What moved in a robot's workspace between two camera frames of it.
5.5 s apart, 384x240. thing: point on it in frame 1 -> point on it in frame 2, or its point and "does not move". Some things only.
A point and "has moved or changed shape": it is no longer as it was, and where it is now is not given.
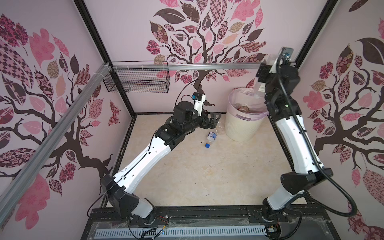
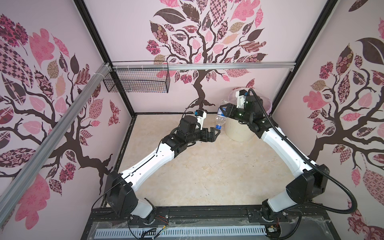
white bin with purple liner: (246, 113) does not move
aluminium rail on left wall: (11, 193) does not move
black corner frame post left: (104, 52) does not move
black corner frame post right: (330, 6) does not move
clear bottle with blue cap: (210, 137) has moved or changed shape
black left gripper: (212, 121) -> (212, 137)
